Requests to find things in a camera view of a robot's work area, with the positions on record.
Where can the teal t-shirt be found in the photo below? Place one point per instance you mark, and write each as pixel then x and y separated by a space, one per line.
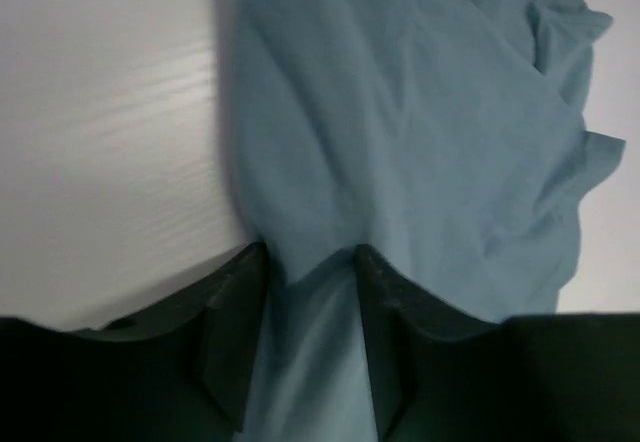
pixel 448 134

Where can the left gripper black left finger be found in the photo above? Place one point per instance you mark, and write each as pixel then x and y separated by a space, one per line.
pixel 184 365

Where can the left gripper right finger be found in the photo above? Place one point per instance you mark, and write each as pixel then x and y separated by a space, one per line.
pixel 436 373

